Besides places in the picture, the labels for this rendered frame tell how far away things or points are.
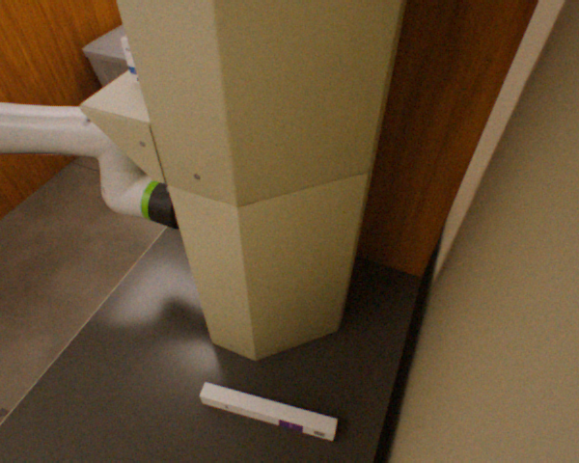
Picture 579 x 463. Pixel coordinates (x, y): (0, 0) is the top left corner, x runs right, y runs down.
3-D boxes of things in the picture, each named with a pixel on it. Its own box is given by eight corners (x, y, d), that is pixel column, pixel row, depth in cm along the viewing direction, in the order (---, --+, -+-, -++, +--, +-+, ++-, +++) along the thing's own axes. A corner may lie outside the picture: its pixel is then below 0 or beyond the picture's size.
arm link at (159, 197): (179, 205, 93) (154, 233, 87) (168, 165, 84) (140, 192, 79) (202, 213, 91) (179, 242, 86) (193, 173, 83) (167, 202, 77)
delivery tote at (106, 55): (196, 68, 306) (188, 23, 281) (147, 109, 269) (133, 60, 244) (150, 59, 317) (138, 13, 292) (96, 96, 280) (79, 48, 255)
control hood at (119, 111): (264, 80, 77) (262, 26, 69) (166, 186, 57) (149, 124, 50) (211, 69, 80) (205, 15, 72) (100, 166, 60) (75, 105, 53)
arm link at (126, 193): (128, 194, 97) (94, 216, 89) (122, 145, 90) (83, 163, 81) (178, 210, 93) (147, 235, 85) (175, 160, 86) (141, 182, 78)
